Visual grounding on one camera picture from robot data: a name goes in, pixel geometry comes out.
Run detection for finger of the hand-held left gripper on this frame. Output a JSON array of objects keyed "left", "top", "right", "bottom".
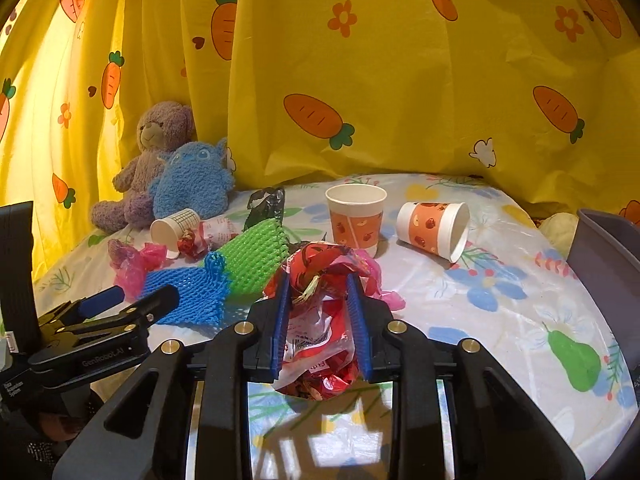
[
  {"left": 37, "top": 285, "right": 126, "bottom": 337},
  {"left": 27, "top": 285, "right": 181, "bottom": 391}
]

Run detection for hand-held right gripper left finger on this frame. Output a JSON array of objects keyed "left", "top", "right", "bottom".
[{"left": 52, "top": 270, "right": 292, "bottom": 480}]

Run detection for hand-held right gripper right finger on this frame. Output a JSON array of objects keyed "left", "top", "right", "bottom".
[{"left": 345, "top": 272, "right": 586, "bottom": 480}]

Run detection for red snack wrapper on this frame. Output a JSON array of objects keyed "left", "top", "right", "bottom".
[{"left": 264, "top": 241, "right": 373, "bottom": 401}]

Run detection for pink plastic bag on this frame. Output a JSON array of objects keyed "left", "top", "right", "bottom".
[
  {"left": 350, "top": 249, "right": 407, "bottom": 311},
  {"left": 107, "top": 239, "right": 167, "bottom": 302}
]

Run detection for grey plastic bin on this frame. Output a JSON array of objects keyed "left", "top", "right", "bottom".
[{"left": 565, "top": 208, "right": 640, "bottom": 351}]

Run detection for green foam net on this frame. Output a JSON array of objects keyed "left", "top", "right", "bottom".
[{"left": 202, "top": 217, "right": 291, "bottom": 306}]

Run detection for blue foam net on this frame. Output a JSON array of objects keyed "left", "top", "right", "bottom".
[{"left": 141, "top": 251, "right": 232, "bottom": 331}]

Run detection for small white grid-print cup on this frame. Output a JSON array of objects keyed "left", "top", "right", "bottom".
[{"left": 150, "top": 208, "right": 202, "bottom": 260}]

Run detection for small red wrapper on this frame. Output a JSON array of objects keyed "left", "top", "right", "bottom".
[{"left": 177, "top": 230, "right": 207, "bottom": 260}]

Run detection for orange fruit-print paper cup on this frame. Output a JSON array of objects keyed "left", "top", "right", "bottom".
[
  {"left": 325, "top": 184, "right": 388, "bottom": 259},
  {"left": 396, "top": 201, "right": 471, "bottom": 264}
]

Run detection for white red plastic wrapper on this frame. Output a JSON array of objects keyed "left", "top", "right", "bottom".
[{"left": 198, "top": 217, "right": 241, "bottom": 252}]

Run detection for black plastic bag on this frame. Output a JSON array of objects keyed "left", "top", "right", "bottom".
[{"left": 244, "top": 186, "right": 286, "bottom": 233}]

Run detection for floral fruit-print tablecloth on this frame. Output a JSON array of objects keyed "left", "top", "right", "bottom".
[{"left": 32, "top": 172, "right": 636, "bottom": 480}]

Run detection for blue plush toy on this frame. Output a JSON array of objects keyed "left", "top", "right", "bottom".
[{"left": 151, "top": 137, "right": 237, "bottom": 221}]

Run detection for purple-brown teddy bear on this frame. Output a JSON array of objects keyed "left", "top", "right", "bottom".
[{"left": 90, "top": 101, "right": 197, "bottom": 233}]

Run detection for pale yellow round object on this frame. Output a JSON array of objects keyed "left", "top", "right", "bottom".
[{"left": 539, "top": 212, "right": 581, "bottom": 261}]

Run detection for yellow carrot-print curtain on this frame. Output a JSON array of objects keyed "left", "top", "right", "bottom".
[{"left": 0, "top": 0, "right": 640, "bottom": 273}]

